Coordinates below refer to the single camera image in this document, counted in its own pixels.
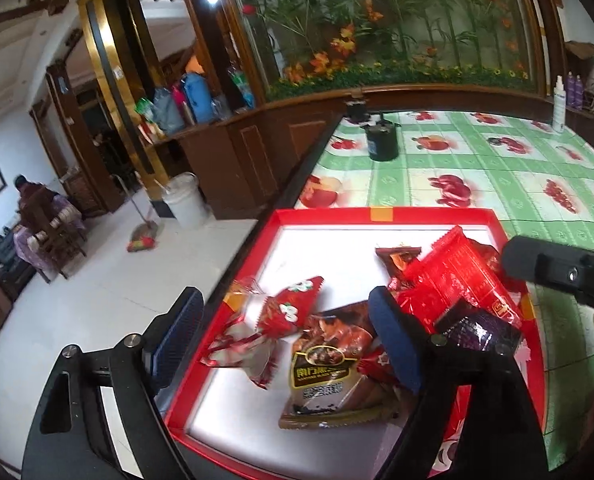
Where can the wooden wall shelf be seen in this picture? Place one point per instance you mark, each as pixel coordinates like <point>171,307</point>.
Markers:
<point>581,51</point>

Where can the small black object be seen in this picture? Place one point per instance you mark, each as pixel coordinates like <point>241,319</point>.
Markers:
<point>357,111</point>

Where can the red cardboard box tray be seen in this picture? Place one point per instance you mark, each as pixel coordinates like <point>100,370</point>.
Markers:
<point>327,245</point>

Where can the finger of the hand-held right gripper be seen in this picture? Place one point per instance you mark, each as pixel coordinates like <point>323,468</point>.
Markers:
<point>552,267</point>

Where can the wooden chair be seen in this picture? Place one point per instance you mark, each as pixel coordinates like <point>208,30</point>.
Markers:
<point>62,240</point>

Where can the purple bottle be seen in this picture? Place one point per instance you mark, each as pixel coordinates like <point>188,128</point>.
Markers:
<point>571,92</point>
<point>580,93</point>

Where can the white spray bottle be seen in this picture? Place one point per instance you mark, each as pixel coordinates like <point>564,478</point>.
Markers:
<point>558,107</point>

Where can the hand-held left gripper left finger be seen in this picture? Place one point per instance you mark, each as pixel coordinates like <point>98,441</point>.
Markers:
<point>174,340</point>

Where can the broom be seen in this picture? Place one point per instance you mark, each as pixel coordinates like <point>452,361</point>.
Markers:
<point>144,240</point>

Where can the black cylindrical container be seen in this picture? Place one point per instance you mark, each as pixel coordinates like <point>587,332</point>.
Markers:
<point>382,142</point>

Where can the clear plastic scrap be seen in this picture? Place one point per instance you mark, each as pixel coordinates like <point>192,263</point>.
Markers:
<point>244,287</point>

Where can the white plastic bucket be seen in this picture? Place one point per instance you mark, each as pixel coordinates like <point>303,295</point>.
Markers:
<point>184,202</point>

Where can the clear red-white snack packet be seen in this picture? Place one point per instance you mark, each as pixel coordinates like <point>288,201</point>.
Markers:
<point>247,350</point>

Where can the artificial flower display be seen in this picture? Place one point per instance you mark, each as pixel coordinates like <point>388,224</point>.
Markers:
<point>377,20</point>

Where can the large red snack packet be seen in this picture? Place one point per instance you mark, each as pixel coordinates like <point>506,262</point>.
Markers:
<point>452,275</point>

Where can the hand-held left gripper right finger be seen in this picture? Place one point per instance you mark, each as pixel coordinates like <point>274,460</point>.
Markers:
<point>394,345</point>

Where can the wooden cabinet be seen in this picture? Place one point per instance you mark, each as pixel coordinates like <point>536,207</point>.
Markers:
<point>257,160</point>

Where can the small dark brown snack packet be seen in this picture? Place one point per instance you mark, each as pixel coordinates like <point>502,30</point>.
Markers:
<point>399,260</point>

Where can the gold trimmed pillar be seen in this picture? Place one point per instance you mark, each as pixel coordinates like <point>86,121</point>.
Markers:
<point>122,85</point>

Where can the dark purple snack packet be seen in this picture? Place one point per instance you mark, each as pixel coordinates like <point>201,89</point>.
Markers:
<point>482,332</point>

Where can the green plastic bottle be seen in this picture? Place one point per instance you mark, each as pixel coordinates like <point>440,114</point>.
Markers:
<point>241,87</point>

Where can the grey-blue bag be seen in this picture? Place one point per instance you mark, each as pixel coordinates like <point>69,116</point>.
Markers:
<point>167,110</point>

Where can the blue thermos jug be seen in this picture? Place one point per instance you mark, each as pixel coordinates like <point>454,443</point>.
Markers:
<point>197,97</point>

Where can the brown roast-meat snack packet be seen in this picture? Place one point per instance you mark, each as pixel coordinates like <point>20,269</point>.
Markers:
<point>322,370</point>

